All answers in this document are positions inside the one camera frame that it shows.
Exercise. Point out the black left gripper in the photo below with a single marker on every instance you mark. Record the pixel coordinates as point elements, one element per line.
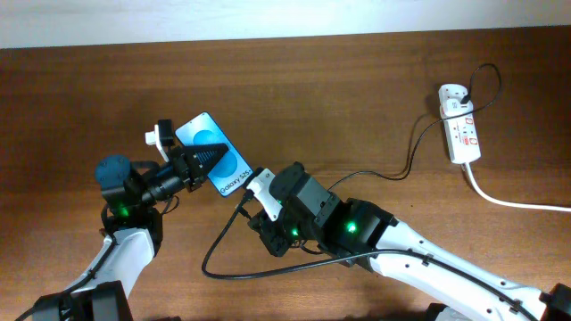
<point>179,153</point>

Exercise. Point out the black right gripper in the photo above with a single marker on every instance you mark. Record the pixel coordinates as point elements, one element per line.
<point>271,238</point>

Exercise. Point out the blue Galaxy smartphone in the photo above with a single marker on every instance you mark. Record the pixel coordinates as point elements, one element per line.
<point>229,169</point>

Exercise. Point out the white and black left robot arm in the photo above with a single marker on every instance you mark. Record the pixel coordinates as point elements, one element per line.
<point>132,229</point>

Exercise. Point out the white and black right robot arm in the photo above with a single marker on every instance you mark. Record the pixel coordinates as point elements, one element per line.
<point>297,207</point>

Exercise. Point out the white charger plug adapter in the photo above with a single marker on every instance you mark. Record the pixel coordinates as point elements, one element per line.
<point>453,108</point>

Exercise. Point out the white power strip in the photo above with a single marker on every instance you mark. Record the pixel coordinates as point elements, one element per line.
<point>462,140</point>

